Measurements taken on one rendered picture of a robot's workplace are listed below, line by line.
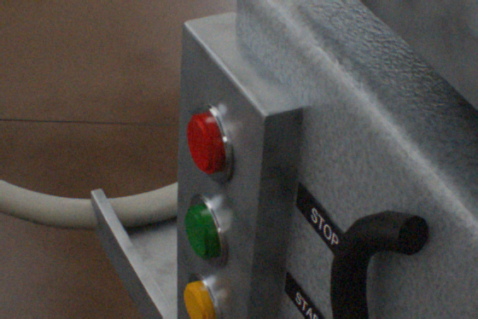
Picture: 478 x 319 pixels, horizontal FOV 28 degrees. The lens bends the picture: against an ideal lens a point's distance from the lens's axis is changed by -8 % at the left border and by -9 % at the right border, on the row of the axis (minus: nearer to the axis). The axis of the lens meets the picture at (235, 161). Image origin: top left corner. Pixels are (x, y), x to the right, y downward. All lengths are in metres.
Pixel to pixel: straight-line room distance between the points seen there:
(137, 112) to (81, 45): 0.43
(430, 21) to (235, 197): 0.16
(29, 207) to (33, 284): 1.48
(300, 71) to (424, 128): 0.07
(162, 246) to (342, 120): 0.61
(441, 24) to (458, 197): 0.06
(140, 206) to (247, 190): 0.55
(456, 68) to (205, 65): 0.16
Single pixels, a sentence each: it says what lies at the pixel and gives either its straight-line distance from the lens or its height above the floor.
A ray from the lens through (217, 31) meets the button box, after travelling 0.45.
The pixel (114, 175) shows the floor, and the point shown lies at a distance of 2.73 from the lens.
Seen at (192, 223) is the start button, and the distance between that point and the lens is 0.48.
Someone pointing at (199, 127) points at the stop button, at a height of 1.46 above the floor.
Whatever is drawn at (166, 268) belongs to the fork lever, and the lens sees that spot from 0.95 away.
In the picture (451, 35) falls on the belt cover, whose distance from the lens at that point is 0.31.
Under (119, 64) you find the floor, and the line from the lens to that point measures 3.17.
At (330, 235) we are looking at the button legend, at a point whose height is 1.45.
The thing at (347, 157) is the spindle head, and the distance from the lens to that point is 0.38.
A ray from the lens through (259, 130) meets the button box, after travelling 0.40.
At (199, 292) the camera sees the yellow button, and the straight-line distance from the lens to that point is 0.50.
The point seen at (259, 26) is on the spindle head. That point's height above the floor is 1.51.
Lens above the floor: 1.72
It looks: 38 degrees down
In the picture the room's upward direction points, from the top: 4 degrees clockwise
